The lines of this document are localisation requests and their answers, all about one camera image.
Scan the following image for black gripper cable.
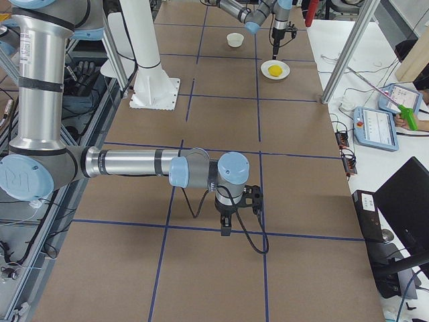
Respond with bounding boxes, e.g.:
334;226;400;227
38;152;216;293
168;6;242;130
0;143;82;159
267;19;298;51
180;186;269;254

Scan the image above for orange black adapter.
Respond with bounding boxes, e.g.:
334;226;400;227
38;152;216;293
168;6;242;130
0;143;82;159
332;121;349;148
340;148;357;178

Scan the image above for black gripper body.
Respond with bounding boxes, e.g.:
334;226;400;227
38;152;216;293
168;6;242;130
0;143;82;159
215;199;239;221
271;28;285;47

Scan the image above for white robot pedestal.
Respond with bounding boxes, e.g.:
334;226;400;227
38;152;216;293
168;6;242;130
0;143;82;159
105;1;180;111

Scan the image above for black laptop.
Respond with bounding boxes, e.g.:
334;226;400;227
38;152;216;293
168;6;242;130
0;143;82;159
373;156;428;254

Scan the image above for far orange black adapter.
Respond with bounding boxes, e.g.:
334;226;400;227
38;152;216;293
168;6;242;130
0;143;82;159
332;121;349;148

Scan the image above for blue teach pendant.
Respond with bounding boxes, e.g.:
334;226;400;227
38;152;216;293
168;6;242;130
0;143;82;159
353;107;399;152
378;84;423;114

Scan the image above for yellow lemon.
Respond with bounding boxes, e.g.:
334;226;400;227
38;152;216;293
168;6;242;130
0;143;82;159
268;64;283;77

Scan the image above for near blue teach pendant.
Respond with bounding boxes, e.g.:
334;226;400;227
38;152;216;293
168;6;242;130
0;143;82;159
353;107;399;152

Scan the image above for black computer box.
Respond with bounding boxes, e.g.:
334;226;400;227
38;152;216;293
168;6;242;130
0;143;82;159
352;190;394;244

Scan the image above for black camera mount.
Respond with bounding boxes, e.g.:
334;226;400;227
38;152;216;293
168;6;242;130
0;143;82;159
238;184;263;216
285;21;298;39

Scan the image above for aluminium frame post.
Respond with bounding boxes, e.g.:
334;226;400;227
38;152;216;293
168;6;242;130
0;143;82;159
321;0;380;104

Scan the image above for white plate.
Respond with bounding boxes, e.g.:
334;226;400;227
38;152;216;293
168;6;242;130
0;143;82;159
261;60;290;80

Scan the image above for white bowl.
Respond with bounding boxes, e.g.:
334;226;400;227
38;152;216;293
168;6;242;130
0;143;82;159
226;32;244;48

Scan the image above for green handled grabber stick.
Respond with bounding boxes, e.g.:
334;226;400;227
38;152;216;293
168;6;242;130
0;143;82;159
347;67;418;131

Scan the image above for far blue teach pendant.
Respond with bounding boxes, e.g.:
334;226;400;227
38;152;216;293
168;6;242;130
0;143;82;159
378;84;423;114

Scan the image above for near orange black adapter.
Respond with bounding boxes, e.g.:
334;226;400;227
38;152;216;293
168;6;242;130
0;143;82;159
340;148;357;178

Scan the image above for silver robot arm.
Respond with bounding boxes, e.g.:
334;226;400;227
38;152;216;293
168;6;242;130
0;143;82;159
200;0;298;60
1;1;249;235

